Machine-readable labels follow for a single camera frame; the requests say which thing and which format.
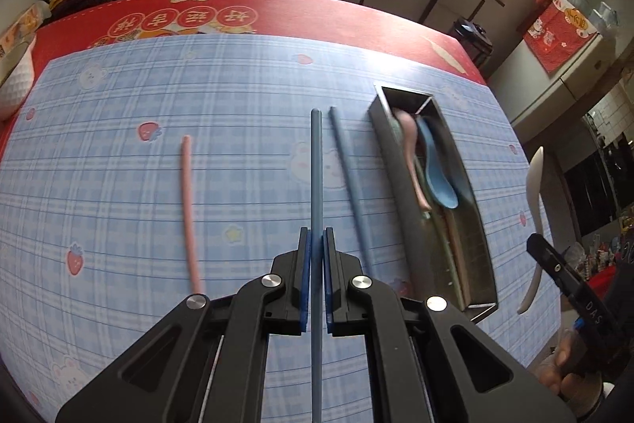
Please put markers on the stainless steel utensil tray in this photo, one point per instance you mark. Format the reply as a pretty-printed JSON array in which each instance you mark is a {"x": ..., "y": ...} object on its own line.
[{"x": 445, "y": 245}]

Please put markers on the packaged snack box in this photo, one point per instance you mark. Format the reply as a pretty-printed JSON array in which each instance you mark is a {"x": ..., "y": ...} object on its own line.
[{"x": 24, "y": 27}]

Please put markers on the red cloth on refrigerator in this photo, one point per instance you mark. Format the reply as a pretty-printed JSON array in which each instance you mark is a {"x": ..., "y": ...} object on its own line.
[{"x": 557, "y": 31}]

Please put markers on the pink plastic spoon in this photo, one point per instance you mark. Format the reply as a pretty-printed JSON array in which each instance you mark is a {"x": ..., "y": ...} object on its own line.
[{"x": 409, "y": 133}]

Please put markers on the red printed tablecloth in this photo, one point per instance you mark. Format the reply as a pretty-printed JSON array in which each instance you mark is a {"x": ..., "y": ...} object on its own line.
[{"x": 330, "y": 21}]

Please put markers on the blue chopstick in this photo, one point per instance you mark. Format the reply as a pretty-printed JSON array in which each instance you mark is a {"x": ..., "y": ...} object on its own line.
[
  {"x": 316, "y": 267},
  {"x": 351, "y": 181}
]

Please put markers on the white refrigerator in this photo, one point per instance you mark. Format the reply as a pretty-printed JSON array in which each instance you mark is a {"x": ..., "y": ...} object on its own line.
[{"x": 531, "y": 98}]

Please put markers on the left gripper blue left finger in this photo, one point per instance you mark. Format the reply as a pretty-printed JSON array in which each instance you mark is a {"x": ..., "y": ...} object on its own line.
[{"x": 304, "y": 274}]

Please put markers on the small side table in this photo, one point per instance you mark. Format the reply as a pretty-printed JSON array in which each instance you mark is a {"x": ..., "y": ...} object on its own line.
[{"x": 441, "y": 14}]

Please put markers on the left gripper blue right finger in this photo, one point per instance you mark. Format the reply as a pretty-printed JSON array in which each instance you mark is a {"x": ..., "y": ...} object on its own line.
[{"x": 328, "y": 246}]

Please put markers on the blue plaid table mat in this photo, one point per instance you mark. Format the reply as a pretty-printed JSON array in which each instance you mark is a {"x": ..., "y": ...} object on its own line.
[{"x": 92, "y": 241}]

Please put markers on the white ribbed bowl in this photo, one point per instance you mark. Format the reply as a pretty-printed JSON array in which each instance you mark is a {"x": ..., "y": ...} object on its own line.
[{"x": 17, "y": 78}]

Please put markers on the blue plastic spoon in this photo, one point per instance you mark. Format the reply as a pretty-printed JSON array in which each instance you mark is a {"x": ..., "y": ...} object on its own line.
[{"x": 438, "y": 183}]

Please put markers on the person's right hand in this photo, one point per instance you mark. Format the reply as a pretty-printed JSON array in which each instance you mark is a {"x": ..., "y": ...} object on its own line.
[{"x": 583, "y": 392}]

